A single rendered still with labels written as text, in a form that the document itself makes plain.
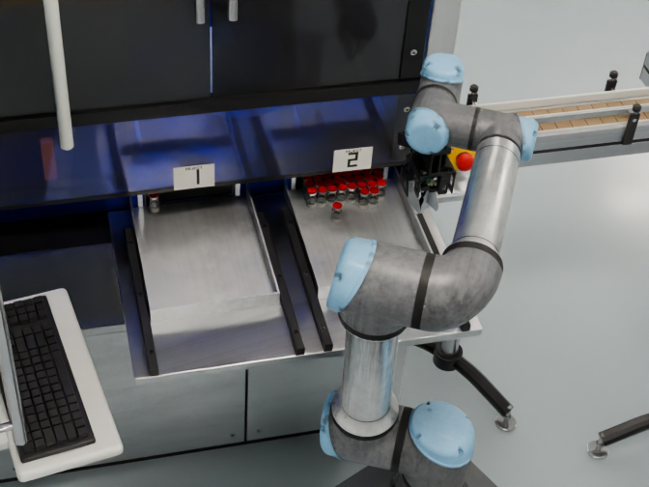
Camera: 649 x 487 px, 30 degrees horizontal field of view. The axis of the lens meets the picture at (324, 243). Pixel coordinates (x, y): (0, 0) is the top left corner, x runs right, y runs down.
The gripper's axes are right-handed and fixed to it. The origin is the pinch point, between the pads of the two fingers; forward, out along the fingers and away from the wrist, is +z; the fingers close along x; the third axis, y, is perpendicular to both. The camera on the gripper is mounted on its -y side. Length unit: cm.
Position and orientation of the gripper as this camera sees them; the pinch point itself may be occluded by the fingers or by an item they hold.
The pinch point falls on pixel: (418, 205)
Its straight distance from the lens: 238.3
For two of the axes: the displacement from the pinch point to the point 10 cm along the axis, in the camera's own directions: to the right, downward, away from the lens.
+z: -0.6, 7.3, 6.8
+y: 2.5, 6.7, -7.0
